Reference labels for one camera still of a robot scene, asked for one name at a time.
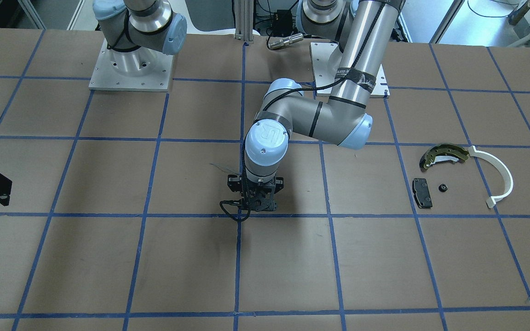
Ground dark grey brake pad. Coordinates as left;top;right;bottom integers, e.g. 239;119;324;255
412;177;433;209

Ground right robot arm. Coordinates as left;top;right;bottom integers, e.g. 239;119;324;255
0;0;187;206

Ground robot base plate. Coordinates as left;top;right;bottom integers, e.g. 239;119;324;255
311;42;391;98
89;40;175;92

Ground aluminium frame post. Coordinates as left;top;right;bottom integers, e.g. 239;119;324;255
233;0;254;45

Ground white curved plastic part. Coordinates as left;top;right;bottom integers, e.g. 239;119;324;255
468;145;514;209

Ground olive green brake shoe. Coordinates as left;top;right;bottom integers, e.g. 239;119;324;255
419;143;470;171

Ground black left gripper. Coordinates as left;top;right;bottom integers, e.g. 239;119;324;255
227;174;284;212

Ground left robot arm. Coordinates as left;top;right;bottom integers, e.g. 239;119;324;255
219;0;405;214

